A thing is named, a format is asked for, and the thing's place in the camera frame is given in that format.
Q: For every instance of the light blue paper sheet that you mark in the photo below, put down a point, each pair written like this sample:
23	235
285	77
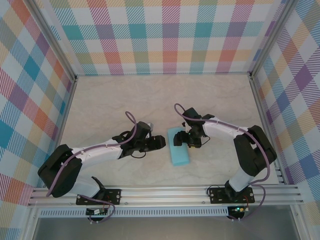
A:
180	156

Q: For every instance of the aluminium frame post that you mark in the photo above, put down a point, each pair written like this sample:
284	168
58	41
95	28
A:
53	37
271	37

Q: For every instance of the controller board with green light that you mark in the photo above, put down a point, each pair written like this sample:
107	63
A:
237	209

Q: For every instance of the small black controller board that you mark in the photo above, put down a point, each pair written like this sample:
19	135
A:
96	212

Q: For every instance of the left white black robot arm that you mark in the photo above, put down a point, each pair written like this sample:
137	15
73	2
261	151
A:
100	153

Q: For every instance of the grey metal panel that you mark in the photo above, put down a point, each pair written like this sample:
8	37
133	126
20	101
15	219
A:
162	228

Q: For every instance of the aluminium mounting rail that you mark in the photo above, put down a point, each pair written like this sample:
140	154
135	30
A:
162	196

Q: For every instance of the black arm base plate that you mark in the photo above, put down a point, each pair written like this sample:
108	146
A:
115	196
217	196

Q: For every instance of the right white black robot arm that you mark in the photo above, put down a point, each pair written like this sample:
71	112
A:
220	131

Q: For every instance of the aluminium side rail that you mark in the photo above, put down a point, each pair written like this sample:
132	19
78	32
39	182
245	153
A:
48	177
279	175

